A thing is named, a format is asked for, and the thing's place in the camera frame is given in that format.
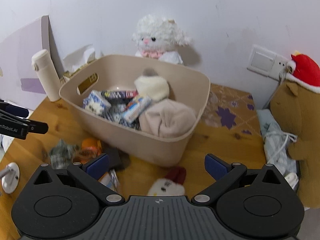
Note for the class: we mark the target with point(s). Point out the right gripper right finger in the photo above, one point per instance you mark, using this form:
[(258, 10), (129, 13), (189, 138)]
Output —
[(227, 177)]

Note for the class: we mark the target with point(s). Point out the beige knit hat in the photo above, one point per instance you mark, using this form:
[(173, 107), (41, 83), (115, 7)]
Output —
[(167, 119)]

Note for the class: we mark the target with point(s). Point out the white round stand base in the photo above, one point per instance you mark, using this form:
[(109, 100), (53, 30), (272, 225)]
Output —
[(10, 176)]

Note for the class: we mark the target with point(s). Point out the green patterned cloth bundle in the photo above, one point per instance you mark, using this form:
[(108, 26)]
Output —
[(62, 155)]

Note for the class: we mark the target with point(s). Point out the red plush hat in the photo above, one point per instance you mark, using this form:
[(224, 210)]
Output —
[(302, 70)]

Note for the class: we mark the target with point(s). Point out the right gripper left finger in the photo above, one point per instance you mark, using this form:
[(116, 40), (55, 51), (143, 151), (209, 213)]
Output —
[(88, 176)]

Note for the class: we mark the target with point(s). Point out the cream thermos bottle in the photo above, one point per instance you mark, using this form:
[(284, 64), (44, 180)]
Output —
[(42, 63)]

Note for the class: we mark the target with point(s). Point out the dark brown wallet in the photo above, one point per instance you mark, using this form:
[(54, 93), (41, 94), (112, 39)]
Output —
[(115, 161)]

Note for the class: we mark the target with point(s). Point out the gold tissue box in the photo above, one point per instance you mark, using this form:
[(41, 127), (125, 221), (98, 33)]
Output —
[(78, 59)]

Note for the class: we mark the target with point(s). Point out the orange snack bag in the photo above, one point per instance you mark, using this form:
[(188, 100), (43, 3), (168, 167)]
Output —
[(90, 148)]

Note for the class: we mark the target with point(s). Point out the white fluffy sheep plush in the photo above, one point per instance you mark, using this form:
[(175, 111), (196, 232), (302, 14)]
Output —
[(159, 38)]

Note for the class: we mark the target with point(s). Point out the light blue cloth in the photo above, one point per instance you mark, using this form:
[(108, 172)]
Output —
[(276, 143)]

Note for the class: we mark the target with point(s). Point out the white wall switch socket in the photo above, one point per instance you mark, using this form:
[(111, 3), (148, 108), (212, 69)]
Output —
[(266, 63)]

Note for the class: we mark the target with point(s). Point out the white charger plug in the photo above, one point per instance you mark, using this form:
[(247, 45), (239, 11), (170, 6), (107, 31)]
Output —
[(292, 180)]

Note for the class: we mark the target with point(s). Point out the small white santa plush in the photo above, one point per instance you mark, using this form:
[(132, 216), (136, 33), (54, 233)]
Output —
[(171, 184)]

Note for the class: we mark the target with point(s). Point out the beige plastic storage bin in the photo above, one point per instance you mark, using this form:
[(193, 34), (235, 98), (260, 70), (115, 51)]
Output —
[(187, 86)]

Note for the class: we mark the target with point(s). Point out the blue white tissue pack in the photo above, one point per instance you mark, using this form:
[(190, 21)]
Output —
[(96, 103)]

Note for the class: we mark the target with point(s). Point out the brown capybara plush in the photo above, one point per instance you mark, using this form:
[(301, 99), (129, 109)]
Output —
[(296, 110)]

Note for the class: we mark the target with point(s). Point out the cream fluffy plush toy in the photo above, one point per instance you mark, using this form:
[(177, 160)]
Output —
[(152, 85)]

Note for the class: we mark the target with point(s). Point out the purple white board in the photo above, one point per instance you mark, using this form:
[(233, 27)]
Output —
[(20, 85)]

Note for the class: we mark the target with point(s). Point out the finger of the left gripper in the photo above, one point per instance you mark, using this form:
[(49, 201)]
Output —
[(33, 126), (14, 110)]

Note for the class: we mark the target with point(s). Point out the colourful snack box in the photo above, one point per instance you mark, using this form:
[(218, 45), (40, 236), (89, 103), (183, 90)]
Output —
[(136, 107)]

